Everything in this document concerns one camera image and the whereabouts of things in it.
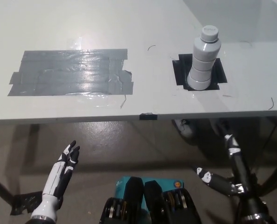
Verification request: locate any black teal robot torso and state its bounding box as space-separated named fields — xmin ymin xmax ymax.
xmin=98 ymin=176 xmax=202 ymax=224

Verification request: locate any black metal table leg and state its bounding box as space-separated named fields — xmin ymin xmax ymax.
xmin=0 ymin=172 xmax=15 ymax=207

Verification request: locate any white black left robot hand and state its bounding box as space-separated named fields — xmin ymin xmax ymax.
xmin=30 ymin=140 xmax=81 ymax=221

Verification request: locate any small black tape strip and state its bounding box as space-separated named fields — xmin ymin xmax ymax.
xmin=139 ymin=112 xmax=158 ymax=121

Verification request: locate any white ribbed bottle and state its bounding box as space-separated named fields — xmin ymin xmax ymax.
xmin=187 ymin=25 xmax=222 ymax=91

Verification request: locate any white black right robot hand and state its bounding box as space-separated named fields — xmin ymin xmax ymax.
xmin=191 ymin=127 xmax=250 ymax=197

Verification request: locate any black tape square patch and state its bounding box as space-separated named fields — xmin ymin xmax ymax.
xmin=172 ymin=53 xmax=228 ymax=91

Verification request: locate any grey duct tape patch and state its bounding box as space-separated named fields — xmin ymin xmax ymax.
xmin=7 ymin=48 xmax=135 ymax=97

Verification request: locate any white and black shoe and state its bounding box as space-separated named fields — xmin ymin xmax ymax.
xmin=172 ymin=119 xmax=200 ymax=146

